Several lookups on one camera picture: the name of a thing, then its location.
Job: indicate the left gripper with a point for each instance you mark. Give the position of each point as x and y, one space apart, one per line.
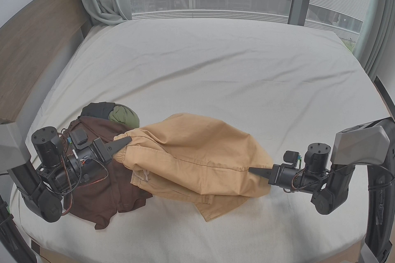
100 150

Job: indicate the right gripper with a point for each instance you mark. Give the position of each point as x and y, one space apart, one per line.
282 177

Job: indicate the tan shorts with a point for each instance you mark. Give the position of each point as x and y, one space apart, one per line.
200 157

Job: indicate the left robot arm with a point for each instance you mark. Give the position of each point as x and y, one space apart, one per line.
46 144

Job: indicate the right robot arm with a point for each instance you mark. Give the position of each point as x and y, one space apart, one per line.
358 141

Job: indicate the bed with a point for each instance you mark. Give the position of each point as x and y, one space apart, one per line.
247 55

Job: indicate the green garment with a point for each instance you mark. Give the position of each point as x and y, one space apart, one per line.
123 115

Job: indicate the brown shorts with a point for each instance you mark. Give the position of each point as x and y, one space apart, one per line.
92 194

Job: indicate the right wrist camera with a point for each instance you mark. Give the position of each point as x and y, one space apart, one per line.
290 156

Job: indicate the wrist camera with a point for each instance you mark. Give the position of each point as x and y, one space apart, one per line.
79 137
290 156

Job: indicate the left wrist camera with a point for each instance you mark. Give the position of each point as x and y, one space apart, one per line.
79 137

